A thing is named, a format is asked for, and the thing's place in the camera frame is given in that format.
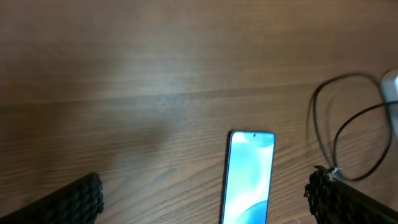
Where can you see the Samsung Galaxy smartphone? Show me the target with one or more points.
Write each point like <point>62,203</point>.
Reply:
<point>247,177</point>

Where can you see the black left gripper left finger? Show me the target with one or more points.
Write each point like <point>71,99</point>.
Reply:
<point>79,202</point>

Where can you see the white charger plug adapter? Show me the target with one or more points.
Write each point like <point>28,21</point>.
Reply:
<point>389,89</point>

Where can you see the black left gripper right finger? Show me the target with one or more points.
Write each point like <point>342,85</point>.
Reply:
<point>332,201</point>

